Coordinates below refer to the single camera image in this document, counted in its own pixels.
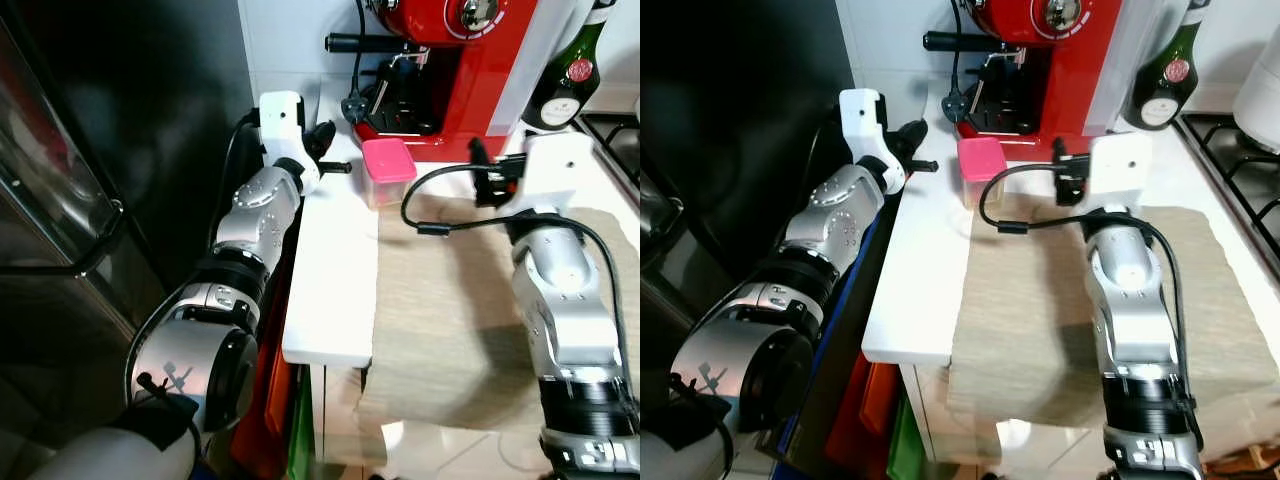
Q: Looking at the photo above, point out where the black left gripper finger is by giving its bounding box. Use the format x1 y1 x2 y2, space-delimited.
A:
895 118 942 175
305 120 354 176

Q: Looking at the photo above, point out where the pink lidded food container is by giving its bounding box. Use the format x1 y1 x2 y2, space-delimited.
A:
361 138 418 209
957 137 1011 209

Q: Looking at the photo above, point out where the tall dark steel fridge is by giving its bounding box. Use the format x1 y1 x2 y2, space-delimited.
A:
640 0 851 471
0 0 251 480

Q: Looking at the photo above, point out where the black coffee machine plug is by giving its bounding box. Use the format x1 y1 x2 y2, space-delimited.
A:
343 0 373 126
945 0 976 126

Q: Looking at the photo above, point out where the red coffee machine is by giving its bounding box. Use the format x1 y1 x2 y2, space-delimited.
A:
922 0 1166 138
325 0 591 138

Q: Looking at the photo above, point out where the green wine bottle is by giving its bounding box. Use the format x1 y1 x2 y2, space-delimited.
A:
1122 0 1211 131
520 0 616 131

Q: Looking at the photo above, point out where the steel gas stove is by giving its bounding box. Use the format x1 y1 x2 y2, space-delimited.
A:
1180 112 1280 251
575 110 641 201

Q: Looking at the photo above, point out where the white kitchen counter cabinet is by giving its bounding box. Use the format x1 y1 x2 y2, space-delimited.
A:
860 80 1280 471
282 80 641 471

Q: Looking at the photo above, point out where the beige linen table mat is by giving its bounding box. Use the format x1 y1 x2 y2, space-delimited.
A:
355 195 641 431
945 195 1280 431

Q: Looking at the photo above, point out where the blue framed dark board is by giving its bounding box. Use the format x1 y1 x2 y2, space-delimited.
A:
775 215 896 480

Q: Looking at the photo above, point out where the white cooking pot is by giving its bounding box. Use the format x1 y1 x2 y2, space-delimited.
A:
1232 45 1280 156

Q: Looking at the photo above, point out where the orange cutting board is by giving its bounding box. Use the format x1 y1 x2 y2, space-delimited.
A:
230 300 301 480
825 360 901 480

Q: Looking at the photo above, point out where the wooden wine rack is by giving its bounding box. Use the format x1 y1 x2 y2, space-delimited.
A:
1205 450 1280 480

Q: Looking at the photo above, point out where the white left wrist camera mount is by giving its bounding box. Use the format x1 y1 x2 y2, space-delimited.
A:
838 88 906 196
258 90 321 196

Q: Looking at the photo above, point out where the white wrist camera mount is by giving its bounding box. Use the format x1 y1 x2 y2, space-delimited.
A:
1085 130 1153 211
510 130 596 216
258 90 321 196
838 88 906 196

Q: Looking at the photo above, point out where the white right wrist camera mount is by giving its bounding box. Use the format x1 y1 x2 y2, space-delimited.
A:
1085 130 1153 211
510 130 596 216

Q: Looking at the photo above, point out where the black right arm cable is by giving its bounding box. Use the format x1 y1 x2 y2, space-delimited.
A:
400 165 641 421
978 163 1201 421

